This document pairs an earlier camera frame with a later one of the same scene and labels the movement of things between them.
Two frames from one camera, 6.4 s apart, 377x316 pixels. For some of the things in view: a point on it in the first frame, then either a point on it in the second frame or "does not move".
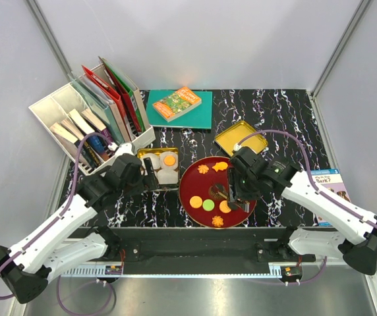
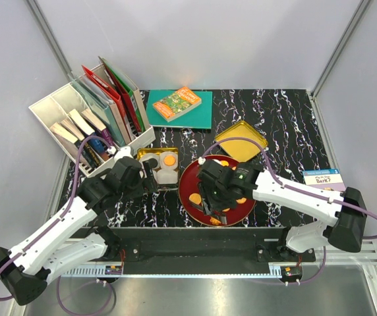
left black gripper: [151, 182] does not move
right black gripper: [234, 191] -> [209, 204]
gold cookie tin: [165, 164] does not move
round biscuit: [169, 160] does not move
